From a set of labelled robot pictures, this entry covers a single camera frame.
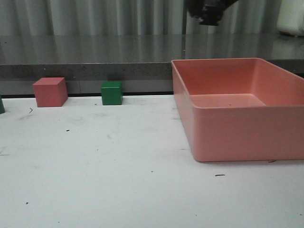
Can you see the green cube block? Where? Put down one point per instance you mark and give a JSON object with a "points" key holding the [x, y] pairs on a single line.
{"points": [[111, 93]]}

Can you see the dark green block at edge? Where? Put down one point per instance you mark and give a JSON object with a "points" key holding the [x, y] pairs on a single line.
{"points": [[2, 108]]}

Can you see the pink cube block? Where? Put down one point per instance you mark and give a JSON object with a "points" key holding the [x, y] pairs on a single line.
{"points": [[50, 92]]}

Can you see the grey back counter shelf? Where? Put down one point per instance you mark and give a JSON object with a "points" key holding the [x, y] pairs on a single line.
{"points": [[141, 62]]}

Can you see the white appliance in background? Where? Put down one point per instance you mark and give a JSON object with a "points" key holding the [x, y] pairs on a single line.
{"points": [[291, 18]]}

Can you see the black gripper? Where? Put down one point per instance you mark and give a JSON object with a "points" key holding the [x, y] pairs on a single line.
{"points": [[208, 12]]}

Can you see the pink plastic bin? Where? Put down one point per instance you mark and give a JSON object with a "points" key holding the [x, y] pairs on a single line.
{"points": [[239, 109]]}

